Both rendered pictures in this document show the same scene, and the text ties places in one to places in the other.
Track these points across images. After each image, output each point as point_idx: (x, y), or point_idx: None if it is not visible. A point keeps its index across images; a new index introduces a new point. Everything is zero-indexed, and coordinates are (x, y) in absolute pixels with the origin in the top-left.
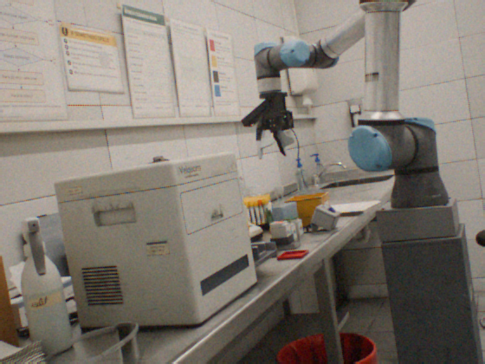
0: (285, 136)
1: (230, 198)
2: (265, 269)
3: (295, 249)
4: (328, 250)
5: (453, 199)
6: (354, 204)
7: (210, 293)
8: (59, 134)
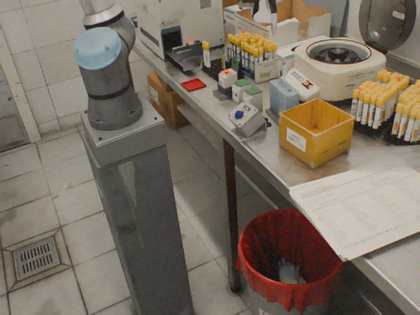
0: (261, 10)
1: (150, 7)
2: (185, 70)
3: (212, 94)
4: (205, 118)
5: (91, 133)
6: (379, 232)
7: (143, 35)
8: None
